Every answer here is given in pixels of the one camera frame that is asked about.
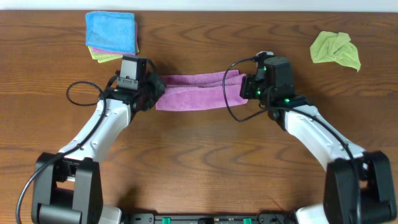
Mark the purple microfiber cloth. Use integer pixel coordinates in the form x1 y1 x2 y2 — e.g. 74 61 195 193
155 70 248 111

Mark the folded green cloth bottom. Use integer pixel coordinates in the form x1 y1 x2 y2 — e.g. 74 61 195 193
96 55 123 63

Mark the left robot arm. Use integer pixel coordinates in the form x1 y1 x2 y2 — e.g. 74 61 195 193
30 72 165 224

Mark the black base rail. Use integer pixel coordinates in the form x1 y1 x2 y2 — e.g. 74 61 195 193
120 213 298 224

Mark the crumpled green microfiber cloth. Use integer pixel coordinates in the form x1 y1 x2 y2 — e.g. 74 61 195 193
310 31 361 72

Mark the right black cable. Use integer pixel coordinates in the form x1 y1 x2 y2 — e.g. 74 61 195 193
221 57 363 224

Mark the folded blue cloth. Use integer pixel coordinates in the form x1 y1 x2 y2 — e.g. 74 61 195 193
85 11 136 53

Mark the folded green cloth upper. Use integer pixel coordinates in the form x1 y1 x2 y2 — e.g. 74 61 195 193
88 46 135 63

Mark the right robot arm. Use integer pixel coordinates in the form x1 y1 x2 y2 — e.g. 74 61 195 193
240 52 397 223

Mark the folded green cloth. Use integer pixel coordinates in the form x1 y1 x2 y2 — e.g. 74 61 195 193
96 55 123 63
88 46 135 63

